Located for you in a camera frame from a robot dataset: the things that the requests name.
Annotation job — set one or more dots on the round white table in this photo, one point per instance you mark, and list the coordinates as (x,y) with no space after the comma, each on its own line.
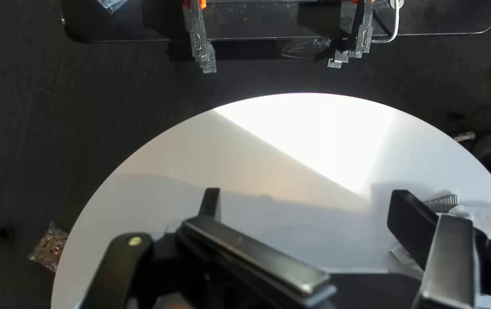
(290,172)

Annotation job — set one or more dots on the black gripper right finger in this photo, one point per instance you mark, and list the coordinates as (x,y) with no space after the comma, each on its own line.
(451,258)

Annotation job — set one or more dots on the clear metal clamp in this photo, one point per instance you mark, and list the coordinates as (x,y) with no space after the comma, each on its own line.
(359,40)
(201,40)

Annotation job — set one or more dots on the patterned snack bag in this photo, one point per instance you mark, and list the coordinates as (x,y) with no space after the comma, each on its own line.
(50,248)

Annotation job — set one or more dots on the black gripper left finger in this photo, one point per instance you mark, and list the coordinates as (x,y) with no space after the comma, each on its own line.
(245,258)

